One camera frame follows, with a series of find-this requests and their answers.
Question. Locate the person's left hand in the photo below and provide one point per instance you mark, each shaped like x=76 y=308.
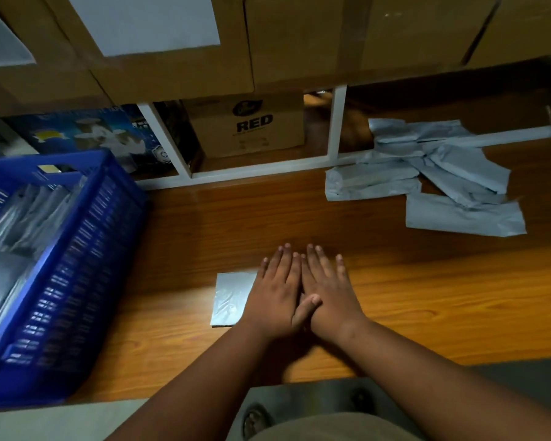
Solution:
x=275 y=303

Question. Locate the person's right hand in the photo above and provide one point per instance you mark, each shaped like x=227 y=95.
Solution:
x=335 y=303

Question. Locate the person's right middle finger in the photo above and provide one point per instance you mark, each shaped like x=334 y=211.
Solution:
x=314 y=266

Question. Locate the person's right little finger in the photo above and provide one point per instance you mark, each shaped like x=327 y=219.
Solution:
x=341 y=270

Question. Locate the person's left little finger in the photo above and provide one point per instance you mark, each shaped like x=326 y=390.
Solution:
x=262 y=273

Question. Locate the person's left thumb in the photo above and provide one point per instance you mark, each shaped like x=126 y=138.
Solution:
x=307 y=309

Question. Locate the person's left middle finger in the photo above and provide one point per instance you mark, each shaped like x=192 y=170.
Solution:
x=284 y=266

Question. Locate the square grey packet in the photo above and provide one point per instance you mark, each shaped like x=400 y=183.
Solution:
x=232 y=298

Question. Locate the person's right forearm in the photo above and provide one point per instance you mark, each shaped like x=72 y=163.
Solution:
x=422 y=376

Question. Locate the person's left forearm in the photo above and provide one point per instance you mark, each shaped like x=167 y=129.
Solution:
x=202 y=385

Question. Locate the person's right foot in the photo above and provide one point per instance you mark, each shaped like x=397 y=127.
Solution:
x=362 y=399

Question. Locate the person's foot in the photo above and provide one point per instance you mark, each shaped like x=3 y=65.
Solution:
x=256 y=421
x=362 y=399

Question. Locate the person's beige garment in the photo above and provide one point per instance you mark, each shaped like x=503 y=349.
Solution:
x=335 y=429

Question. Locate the person's left foot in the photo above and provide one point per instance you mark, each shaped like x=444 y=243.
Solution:
x=256 y=421

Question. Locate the pile of grey folded packets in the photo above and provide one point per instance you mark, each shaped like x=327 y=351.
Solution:
x=441 y=188

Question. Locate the small cardboard box black print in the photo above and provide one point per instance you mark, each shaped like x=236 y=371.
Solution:
x=252 y=126

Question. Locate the dark glossy box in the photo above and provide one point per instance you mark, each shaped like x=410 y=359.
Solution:
x=179 y=133

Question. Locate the blue plastic crate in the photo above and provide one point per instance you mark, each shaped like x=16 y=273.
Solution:
x=73 y=280

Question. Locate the blue printed product box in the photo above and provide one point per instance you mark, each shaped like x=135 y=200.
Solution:
x=92 y=133

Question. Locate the large cardboard box white label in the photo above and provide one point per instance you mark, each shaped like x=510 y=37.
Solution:
x=165 y=73

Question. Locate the large cardboard box taped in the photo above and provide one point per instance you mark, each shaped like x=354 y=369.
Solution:
x=349 y=36

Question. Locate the silver bags bundle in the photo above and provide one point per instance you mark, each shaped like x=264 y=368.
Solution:
x=13 y=234

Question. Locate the cardboard box grey label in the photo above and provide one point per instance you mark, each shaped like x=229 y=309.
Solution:
x=32 y=82

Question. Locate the large plain cardboard box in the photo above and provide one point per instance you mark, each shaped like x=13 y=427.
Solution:
x=523 y=27

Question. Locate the white shelf frame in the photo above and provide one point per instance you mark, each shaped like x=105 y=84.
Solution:
x=252 y=169

